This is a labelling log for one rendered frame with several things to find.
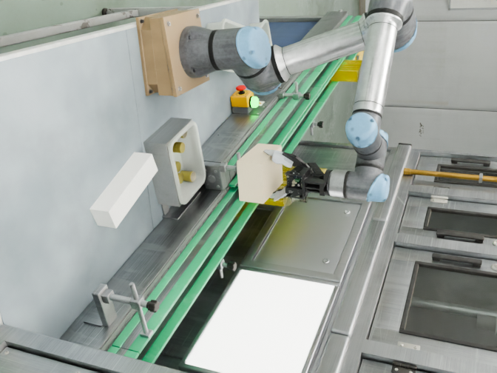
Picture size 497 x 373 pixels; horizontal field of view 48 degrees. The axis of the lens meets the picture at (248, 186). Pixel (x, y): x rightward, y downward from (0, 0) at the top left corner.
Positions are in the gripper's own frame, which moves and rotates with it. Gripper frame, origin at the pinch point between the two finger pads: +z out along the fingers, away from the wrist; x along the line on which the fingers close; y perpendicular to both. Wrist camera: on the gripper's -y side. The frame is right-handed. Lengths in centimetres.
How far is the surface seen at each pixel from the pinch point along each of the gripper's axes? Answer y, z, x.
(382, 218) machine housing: -40, -27, 30
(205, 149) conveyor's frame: -23.7, 32.6, 3.7
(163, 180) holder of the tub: 6.6, 31.0, 3.2
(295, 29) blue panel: -164, 47, -17
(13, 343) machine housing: 74, 28, 13
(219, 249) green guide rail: 2.3, 16.3, 26.8
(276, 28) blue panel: -167, 60, -18
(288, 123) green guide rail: -67, 17, 6
